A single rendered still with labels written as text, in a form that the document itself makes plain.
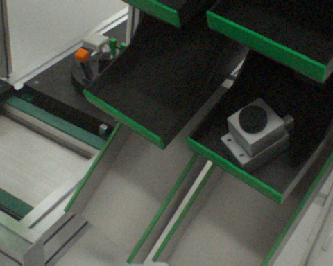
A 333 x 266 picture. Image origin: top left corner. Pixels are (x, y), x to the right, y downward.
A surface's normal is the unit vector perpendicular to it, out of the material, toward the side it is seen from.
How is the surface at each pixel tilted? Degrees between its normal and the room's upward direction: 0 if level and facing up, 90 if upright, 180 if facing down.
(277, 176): 25
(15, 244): 0
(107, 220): 45
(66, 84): 0
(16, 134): 0
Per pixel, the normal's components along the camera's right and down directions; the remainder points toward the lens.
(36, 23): 0.10, -0.77
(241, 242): -0.39, -0.25
